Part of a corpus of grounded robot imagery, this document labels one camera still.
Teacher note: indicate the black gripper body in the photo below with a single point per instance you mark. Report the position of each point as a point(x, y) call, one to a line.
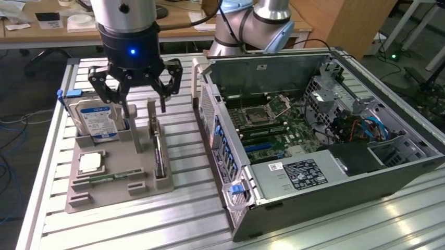
point(130, 52)

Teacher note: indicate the graphics card with metal bracket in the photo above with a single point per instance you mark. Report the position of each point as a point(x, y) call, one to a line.
point(158, 156)

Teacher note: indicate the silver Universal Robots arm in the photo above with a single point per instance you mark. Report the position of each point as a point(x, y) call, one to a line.
point(244, 26)

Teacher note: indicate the hard disk in blue caddy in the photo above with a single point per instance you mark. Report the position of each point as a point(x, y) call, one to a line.
point(97, 119)

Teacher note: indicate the white box with tape roll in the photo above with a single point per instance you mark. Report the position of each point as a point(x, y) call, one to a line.
point(81, 23)

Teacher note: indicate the black round lamp base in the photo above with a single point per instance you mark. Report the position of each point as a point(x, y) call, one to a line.
point(163, 11)

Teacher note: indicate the black office chair base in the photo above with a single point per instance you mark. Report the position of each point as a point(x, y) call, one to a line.
point(45, 56)

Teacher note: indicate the stack of white papers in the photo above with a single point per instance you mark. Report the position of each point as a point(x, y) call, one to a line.
point(199, 19)

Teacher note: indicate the wooden desk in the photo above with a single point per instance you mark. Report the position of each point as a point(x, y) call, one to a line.
point(42, 36)

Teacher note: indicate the black and white box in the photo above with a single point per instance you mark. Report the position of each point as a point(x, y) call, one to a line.
point(50, 20)

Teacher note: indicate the white tape roll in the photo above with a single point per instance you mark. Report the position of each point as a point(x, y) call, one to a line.
point(66, 2)

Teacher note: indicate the CPU socket with open cover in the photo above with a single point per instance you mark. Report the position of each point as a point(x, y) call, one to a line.
point(259, 114)

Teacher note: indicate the cardboard box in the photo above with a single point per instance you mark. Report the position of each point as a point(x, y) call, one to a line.
point(209, 7)

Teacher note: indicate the silver CPU chip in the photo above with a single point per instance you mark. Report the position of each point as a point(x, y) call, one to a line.
point(90, 162)

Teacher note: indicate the small white label card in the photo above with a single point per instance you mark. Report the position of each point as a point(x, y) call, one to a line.
point(18, 26)

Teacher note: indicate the installed black RAM stick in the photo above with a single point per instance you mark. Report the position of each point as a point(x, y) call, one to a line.
point(264, 131)

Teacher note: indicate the blue expansion slot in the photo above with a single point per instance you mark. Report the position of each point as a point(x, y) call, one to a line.
point(259, 147)

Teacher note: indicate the green RAM stick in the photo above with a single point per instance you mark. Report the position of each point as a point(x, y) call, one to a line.
point(112, 177)

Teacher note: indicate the green motherboard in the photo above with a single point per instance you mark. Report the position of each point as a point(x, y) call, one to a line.
point(296, 140)

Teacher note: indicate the grey parts rack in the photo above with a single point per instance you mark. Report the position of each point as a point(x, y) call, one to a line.
point(116, 192)

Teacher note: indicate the metal disk bay cage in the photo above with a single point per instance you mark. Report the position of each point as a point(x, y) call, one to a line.
point(324, 104)

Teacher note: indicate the blue case latch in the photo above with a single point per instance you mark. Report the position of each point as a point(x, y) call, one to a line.
point(237, 189)

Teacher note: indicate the grey power supply unit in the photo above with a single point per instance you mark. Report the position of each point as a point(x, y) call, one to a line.
point(289, 177)

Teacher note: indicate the wooden cabinet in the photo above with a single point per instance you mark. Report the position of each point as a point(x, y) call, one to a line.
point(355, 28)

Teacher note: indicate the open black PC case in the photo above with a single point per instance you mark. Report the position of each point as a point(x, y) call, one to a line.
point(314, 203)

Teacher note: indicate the green power light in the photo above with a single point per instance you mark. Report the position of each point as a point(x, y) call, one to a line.
point(395, 56)

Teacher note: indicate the white desk frame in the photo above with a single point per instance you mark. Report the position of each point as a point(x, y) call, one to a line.
point(418, 20)

